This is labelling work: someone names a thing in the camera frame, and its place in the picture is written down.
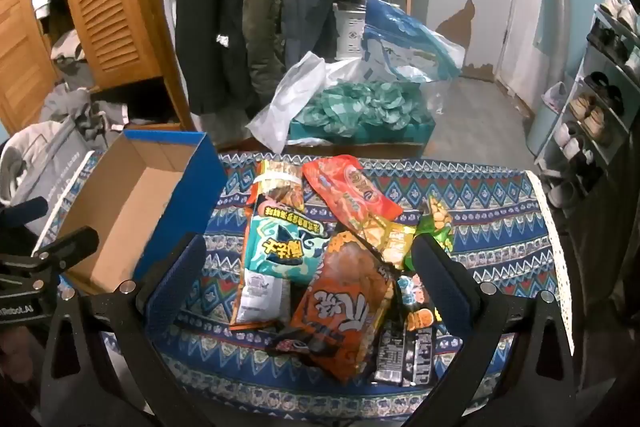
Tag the wooden louvered wardrobe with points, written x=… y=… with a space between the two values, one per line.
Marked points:
x=115 y=7

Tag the grey crumpled clothes pile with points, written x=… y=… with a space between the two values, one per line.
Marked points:
x=70 y=107

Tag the green snack packet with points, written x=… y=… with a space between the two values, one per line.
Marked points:
x=435 y=222

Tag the teal crumpled bundle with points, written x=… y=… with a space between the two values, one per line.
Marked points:
x=360 y=104

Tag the red-orange snack packet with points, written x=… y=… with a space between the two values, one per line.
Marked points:
x=350 y=192

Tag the shoe rack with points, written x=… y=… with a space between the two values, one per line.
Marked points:
x=615 y=127

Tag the orange-edged silver-backed snack packet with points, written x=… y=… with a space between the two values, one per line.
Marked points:
x=280 y=189

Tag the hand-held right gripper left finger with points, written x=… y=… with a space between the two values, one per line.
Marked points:
x=175 y=287

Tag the teal snack packet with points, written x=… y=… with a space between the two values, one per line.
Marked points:
x=280 y=242

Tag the blue cardboard box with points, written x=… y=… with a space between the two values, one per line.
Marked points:
x=130 y=207

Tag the white plastic bag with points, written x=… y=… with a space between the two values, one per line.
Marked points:
x=295 y=97

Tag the person's left hand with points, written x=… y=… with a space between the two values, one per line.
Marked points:
x=17 y=352

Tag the black snack packet white lettering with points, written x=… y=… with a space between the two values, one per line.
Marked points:
x=400 y=357

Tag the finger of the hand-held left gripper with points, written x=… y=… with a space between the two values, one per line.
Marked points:
x=22 y=212
x=65 y=249

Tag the group of shoes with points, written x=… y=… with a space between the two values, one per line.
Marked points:
x=595 y=117

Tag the yellow snack packet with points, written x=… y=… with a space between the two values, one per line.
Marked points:
x=395 y=242

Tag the black jacket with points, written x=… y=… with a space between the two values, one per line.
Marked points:
x=210 y=7

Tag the teal cardboard box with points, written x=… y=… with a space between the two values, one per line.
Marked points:
x=360 y=134

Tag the black and orange snack packet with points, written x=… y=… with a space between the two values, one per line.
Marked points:
x=417 y=307

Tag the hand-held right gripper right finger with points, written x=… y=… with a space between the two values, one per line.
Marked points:
x=445 y=287

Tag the grey clothes heap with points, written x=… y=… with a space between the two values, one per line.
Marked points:
x=70 y=54

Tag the white bucket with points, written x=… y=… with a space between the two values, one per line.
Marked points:
x=350 y=32

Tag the black and red snack packet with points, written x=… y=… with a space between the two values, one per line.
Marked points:
x=292 y=342

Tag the olive green jacket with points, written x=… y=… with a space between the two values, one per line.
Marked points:
x=260 y=7

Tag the large orange snack packet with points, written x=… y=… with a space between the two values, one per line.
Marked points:
x=340 y=307

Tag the blue plastic bag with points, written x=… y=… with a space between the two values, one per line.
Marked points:
x=400 y=37

